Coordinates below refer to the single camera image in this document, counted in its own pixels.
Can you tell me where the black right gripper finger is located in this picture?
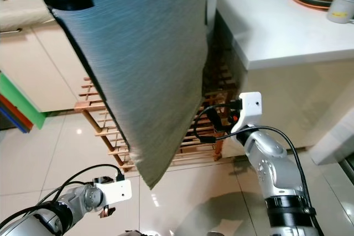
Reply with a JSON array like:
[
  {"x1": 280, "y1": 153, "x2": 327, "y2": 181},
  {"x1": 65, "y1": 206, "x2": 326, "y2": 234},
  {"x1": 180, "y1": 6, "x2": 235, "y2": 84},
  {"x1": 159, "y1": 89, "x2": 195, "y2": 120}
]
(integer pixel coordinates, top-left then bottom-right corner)
[{"x1": 206, "y1": 106, "x2": 225, "y2": 132}]

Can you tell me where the white-topped cream kitchen counter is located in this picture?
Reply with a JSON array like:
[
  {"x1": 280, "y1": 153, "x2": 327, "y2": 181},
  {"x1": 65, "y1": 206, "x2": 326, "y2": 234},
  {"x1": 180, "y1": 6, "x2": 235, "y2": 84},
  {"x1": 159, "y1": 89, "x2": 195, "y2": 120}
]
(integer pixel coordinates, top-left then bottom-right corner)
[{"x1": 205, "y1": 0, "x2": 354, "y2": 151}]

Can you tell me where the wooden wine rack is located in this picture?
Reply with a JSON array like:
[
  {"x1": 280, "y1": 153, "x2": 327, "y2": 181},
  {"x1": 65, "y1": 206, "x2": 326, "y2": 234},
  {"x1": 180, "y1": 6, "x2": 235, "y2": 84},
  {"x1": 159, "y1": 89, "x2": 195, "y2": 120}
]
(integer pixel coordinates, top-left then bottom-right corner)
[{"x1": 75, "y1": 54, "x2": 233, "y2": 171}]

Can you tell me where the red flat board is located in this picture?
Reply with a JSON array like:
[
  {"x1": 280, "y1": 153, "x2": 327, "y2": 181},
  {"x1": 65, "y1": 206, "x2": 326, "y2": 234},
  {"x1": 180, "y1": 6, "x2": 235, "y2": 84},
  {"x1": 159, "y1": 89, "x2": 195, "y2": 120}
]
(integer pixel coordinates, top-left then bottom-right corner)
[{"x1": 0, "y1": 93, "x2": 34, "y2": 132}]

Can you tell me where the green flat board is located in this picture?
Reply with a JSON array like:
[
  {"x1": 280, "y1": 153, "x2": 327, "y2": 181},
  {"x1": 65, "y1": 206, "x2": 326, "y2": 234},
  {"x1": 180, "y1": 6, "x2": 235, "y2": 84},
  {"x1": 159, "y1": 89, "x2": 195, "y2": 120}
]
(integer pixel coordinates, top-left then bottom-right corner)
[{"x1": 0, "y1": 72, "x2": 46, "y2": 130}]

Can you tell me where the orange flat plate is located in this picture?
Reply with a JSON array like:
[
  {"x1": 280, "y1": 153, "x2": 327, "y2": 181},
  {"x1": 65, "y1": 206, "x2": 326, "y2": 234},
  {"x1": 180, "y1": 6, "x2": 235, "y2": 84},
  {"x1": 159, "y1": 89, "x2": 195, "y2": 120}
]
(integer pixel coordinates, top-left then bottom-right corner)
[{"x1": 290, "y1": 0, "x2": 338, "y2": 11}]

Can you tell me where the grey mug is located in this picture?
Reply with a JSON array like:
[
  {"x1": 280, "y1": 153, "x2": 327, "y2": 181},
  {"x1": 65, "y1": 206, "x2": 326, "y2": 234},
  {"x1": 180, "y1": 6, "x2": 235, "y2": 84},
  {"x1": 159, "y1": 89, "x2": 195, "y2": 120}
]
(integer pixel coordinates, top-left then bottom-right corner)
[{"x1": 326, "y1": 0, "x2": 354, "y2": 25}]

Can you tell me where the beige cloth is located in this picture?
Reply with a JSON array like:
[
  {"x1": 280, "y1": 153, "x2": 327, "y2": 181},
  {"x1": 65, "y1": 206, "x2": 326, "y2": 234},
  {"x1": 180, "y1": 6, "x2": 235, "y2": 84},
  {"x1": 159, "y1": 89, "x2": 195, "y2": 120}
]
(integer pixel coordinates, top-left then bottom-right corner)
[{"x1": 0, "y1": 0, "x2": 59, "y2": 32}]

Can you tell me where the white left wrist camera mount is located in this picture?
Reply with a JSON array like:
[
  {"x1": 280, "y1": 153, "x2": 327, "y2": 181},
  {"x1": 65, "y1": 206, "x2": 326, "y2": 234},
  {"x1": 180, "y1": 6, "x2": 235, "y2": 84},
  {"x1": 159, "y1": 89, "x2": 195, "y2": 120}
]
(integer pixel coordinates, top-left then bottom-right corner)
[{"x1": 103, "y1": 179, "x2": 133, "y2": 204}]

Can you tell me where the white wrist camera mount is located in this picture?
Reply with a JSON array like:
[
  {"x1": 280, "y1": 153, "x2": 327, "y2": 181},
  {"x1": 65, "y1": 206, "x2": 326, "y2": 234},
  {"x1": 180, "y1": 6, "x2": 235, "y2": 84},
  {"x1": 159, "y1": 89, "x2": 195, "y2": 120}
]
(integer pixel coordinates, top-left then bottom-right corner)
[
  {"x1": 103, "y1": 179, "x2": 133, "y2": 204},
  {"x1": 231, "y1": 92, "x2": 262, "y2": 133}
]

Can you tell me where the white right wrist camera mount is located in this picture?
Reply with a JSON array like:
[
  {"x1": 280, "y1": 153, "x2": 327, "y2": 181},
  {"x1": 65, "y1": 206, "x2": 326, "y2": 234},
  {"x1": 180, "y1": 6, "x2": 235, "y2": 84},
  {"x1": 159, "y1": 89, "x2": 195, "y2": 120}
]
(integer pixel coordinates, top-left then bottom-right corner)
[{"x1": 231, "y1": 92, "x2": 262, "y2": 133}]

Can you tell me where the long steel drawer handle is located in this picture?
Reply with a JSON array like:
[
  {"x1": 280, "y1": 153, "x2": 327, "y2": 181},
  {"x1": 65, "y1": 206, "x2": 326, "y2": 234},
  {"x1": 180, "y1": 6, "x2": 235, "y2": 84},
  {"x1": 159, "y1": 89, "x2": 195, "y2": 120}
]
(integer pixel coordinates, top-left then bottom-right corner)
[{"x1": 0, "y1": 26, "x2": 31, "y2": 35}]

